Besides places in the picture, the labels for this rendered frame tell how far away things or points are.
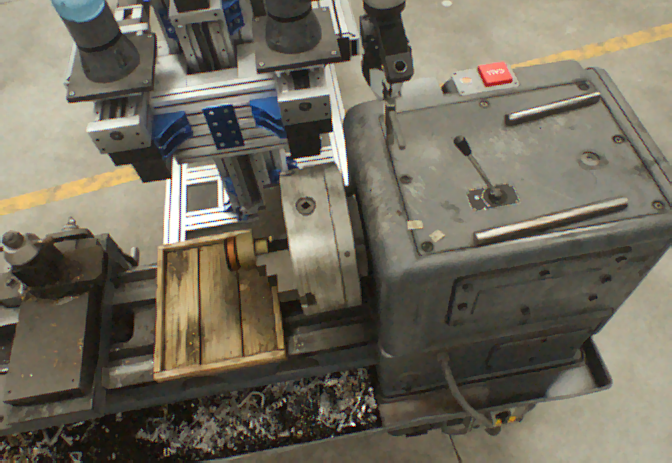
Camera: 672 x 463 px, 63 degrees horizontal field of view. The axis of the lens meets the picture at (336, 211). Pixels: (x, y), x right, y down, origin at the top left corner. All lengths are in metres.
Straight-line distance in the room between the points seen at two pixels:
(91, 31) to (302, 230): 0.76
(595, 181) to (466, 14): 2.59
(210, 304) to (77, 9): 0.76
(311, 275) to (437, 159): 0.34
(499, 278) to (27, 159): 2.73
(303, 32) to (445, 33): 2.06
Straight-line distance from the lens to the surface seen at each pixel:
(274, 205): 1.15
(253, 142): 1.72
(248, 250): 1.17
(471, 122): 1.17
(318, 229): 1.04
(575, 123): 1.22
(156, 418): 1.72
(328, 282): 1.07
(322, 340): 1.32
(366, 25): 1.02
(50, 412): 1.40
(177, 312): 1.41
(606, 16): 3.76
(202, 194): 2.47
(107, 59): 1.55
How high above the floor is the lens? 2.09
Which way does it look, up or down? 55 degrees down
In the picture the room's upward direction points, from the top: 7 degrees counter-clockwise
